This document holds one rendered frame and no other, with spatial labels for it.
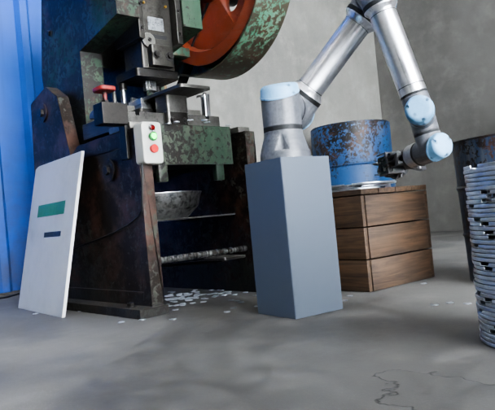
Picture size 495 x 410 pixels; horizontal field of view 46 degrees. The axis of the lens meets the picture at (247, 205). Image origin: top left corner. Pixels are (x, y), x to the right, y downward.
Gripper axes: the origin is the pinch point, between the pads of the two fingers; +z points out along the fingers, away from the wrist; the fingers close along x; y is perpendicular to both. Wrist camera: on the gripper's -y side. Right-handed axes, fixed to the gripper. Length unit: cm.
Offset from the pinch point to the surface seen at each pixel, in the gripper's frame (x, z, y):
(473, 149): -1.0, -21.4, -21.1
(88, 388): 46, -50, 107
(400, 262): 32.0, 8.1, -7.1
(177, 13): -75, 40, 54
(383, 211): 13.9, 3.8, -0.3
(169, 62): -56, 41, 59
